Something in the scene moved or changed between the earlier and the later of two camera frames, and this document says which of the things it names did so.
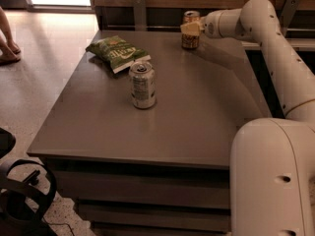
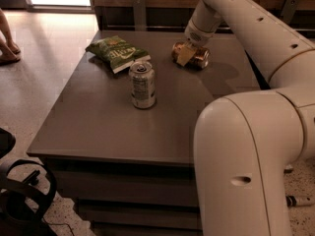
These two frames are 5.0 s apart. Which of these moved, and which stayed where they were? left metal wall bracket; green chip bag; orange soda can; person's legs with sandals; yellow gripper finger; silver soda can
Moved: yellow gripper finger; orange soda can
Stayed: person's legs with sandals; left metal wall bracket; green chip bag; silver soda can
